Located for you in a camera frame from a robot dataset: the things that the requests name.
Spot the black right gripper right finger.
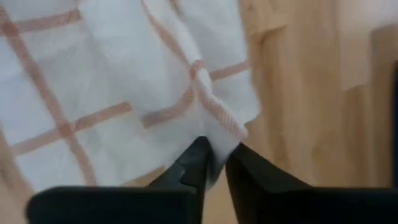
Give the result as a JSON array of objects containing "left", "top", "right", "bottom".
[{"left": 224, "top": 142, "right": 398, "bottom": 224}]

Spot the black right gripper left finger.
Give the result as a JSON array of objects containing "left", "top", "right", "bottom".
[{"left": 25, "top": 136, "right": 215, "bottom": 224}]

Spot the white towel with red checks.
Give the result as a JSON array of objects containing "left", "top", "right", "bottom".
[{"left": 0, "top": 0, "right": 261, "bottom": 194}]

